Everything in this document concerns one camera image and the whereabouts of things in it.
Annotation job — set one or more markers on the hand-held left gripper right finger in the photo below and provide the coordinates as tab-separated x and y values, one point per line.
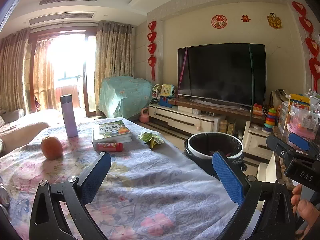
227	180

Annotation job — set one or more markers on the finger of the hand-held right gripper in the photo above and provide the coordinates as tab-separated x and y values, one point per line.
277	145
298	142

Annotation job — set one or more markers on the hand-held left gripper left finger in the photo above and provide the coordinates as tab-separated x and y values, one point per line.
96	177

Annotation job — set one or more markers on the white bin with black bag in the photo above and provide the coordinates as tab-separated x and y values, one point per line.
200	155

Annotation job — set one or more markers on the clear container pink base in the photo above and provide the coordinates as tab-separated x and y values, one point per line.
303	122

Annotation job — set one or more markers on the red candy tube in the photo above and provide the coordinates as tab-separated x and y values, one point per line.
110	147

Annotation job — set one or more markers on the red toy phone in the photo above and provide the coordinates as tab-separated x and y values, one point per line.
258	110

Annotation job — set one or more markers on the yellow box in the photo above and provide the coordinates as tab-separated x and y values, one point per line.
300	101

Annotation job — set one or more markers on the beige bag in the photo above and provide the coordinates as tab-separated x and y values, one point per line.
278	102

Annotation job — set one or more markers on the thin picture book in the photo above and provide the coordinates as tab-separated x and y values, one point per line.
125	139

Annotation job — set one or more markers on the green cover picture book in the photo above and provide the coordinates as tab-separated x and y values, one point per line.
111	130

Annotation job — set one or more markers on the orange fruit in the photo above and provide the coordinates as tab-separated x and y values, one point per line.
51	148

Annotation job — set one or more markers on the purple thermos bottle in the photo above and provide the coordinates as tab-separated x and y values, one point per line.
69	117

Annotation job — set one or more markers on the green snack wrapper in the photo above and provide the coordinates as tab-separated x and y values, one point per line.
151	140

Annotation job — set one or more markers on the white television cabinet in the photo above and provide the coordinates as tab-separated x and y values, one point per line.
180	117

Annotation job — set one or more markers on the pink kettlebell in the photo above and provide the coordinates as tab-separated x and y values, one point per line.
145	116

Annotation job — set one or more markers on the teal cloth covered furniture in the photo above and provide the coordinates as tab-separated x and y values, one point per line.
125	97

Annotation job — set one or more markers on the red hanging cloth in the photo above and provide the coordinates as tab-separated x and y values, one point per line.
67	95

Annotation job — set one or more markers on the beige sofa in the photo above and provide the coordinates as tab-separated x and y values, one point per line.
20	132

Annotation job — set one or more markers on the black flat television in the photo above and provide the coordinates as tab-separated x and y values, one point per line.
222	75

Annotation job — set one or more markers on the silver drink can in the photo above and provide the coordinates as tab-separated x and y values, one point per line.
3	196

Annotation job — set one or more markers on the blue toy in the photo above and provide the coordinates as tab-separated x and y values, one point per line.
166	102

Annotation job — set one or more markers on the white wheel toy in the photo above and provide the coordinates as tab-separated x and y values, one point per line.
156	90

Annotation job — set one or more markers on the green yellow toy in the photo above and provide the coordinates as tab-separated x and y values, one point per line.
168	90

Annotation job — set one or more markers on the pink rod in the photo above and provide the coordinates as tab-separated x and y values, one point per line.
182	75

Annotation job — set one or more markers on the sheer curtain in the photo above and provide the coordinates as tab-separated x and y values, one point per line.
43	75

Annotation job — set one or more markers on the red paper character decoration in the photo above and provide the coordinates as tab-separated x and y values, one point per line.
245	18

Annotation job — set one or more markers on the ceiling air vent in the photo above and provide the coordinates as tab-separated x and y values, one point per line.
61	18
67	0

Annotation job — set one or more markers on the gold figure wall decoration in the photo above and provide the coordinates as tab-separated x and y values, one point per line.
274	20

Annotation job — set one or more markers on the round red wall decoration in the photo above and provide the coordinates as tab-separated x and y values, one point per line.
219	21

